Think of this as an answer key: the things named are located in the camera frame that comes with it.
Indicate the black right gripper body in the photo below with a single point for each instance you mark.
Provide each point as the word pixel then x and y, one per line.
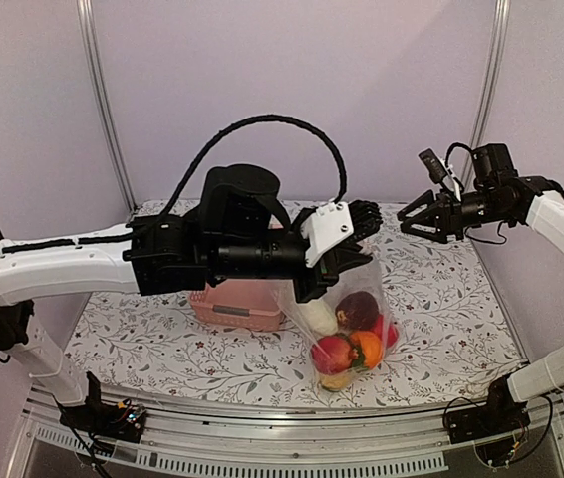
pixel 456 221

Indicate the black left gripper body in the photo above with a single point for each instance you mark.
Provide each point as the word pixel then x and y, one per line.
pixel 235 259

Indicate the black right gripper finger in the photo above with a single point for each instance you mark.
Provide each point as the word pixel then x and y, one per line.
pixel 425 208
pixel 427 232

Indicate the pink perforated plastic basket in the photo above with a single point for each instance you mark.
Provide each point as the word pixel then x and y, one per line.
pixel 247 304

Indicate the red toy fruit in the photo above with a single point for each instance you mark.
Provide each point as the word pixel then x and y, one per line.
pixel 386 330
pixel 333 354

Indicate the dark purple toy fruit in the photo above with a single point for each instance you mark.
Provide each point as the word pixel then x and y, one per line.
pixel 357 311

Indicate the white toy vegetable front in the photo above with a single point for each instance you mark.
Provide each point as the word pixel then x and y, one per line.
pixel 317 317

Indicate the clear zip top bag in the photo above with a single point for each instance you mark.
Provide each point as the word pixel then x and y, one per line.
pixel 349 330

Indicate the orange toy fruit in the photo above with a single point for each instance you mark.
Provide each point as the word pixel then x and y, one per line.
pixel 370 346

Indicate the red toy fruit front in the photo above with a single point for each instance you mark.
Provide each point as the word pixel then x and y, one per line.
pixel 333 354

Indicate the yellow toy fruit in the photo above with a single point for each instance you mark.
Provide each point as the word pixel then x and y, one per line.
pixel 336 382

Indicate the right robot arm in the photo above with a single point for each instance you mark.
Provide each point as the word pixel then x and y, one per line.
pixel 545 218

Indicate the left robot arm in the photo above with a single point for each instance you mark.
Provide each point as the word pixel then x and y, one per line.
pixel 56 267

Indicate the floral patterned table mat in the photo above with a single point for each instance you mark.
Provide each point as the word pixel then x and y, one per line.
pixel 453 339

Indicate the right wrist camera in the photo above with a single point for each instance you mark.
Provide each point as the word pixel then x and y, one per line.
pixel 441 173

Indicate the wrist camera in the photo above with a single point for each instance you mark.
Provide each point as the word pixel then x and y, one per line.
pixel 441 173
pixel 338 223

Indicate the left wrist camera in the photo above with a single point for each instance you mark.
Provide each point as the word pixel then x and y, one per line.
pixel 338 223

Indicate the right aluminium frame post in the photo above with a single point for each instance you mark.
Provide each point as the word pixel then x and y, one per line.
pixel 493 65

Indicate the aluminium frame post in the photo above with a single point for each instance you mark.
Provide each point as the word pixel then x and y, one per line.
pixel 493 65
pixel 89 34

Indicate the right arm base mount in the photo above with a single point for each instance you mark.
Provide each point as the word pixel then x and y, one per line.
pixel 465 420

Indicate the aluminium front rail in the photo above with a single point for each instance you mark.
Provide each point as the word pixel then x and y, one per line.
pixel 186 437

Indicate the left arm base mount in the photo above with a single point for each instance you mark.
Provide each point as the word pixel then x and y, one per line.
pixel 122 422

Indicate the left aluminium frame post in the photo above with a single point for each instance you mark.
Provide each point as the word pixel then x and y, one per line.
pixel 89 34

